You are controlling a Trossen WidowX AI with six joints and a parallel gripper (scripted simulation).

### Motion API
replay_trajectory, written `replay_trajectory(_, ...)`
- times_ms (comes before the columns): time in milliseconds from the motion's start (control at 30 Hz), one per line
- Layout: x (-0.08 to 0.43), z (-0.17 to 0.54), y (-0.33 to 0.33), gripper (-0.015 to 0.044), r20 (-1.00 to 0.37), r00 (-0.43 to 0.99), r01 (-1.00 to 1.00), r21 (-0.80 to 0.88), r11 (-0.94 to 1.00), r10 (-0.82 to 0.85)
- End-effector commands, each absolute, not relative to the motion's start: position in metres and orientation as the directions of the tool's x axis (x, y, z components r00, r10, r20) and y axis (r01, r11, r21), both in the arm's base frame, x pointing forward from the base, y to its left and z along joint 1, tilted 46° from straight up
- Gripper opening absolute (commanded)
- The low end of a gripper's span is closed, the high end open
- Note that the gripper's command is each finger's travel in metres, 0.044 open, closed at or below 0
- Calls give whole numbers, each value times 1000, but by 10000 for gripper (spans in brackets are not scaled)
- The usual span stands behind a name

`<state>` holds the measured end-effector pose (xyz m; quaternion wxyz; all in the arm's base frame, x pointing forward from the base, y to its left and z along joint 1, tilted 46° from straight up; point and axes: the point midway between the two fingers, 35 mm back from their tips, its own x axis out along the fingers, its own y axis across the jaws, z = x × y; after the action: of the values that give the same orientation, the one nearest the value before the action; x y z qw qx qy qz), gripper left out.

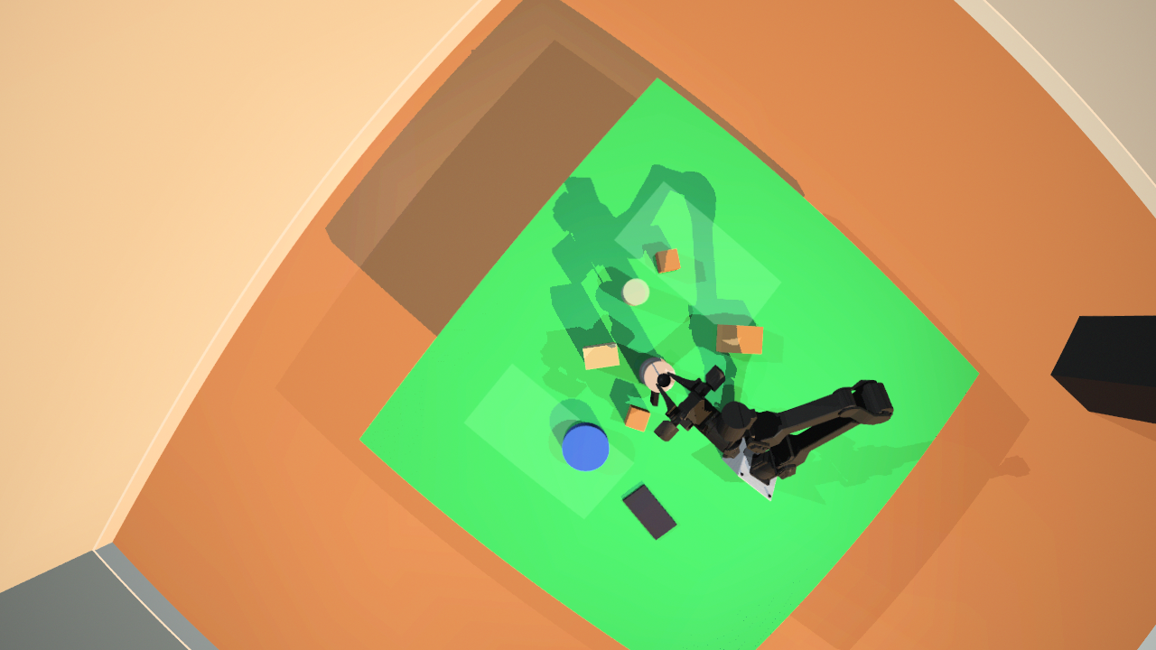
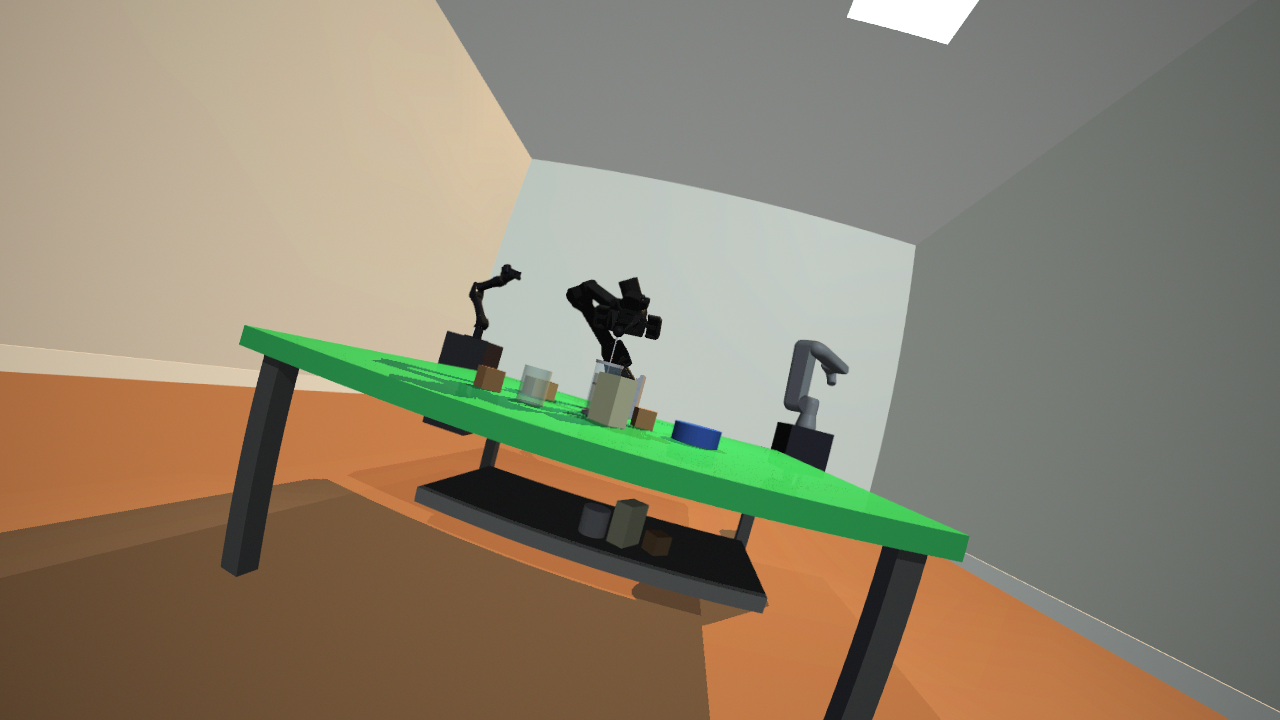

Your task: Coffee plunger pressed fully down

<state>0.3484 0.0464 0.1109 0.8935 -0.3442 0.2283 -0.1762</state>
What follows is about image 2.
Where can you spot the blue cylinder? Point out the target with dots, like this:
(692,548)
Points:
(696,435)

